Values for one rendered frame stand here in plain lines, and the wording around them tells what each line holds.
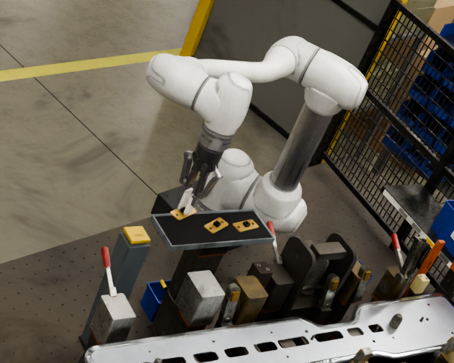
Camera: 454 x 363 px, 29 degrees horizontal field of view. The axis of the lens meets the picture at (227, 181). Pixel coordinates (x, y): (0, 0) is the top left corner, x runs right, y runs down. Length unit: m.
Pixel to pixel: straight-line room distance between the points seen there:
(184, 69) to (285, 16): 3.04
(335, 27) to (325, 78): 2.37
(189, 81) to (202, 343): 0.72
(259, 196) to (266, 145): 2.44
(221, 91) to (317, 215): 1.58
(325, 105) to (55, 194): 2.01
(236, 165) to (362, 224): 0.91
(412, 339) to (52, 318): 1.13
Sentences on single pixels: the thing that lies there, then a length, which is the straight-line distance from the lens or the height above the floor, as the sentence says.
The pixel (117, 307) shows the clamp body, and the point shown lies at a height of 1.06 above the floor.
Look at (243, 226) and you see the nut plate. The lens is 2.64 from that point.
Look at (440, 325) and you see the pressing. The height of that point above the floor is 1.00.
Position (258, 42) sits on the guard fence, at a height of 0.54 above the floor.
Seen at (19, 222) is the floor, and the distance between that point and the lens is 4.22.
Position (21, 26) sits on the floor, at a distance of 5.87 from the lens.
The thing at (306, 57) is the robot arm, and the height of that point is 1.60.
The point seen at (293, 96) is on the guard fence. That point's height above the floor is 0.40.
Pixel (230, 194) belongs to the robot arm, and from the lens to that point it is 3.14.
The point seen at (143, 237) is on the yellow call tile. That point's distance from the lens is 2.45.
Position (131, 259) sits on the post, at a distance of 2.47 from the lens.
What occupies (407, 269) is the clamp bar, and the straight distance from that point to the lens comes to 2.95.
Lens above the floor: 2.64
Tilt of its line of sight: 32 degrees down
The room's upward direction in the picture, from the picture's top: 24 degrees clockwise
